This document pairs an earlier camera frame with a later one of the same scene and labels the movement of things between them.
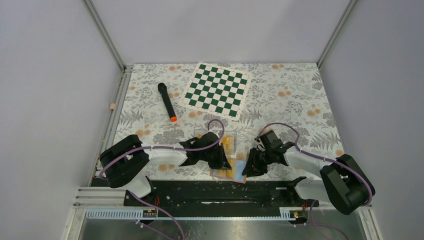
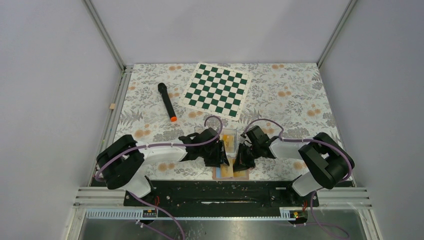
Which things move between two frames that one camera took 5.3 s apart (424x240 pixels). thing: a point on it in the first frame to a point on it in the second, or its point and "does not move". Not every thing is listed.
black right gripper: (253, 168) to (242, 163)
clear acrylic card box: (228, 139) does not move
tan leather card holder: (234, 175) does not move
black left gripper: (222, 162) does not move
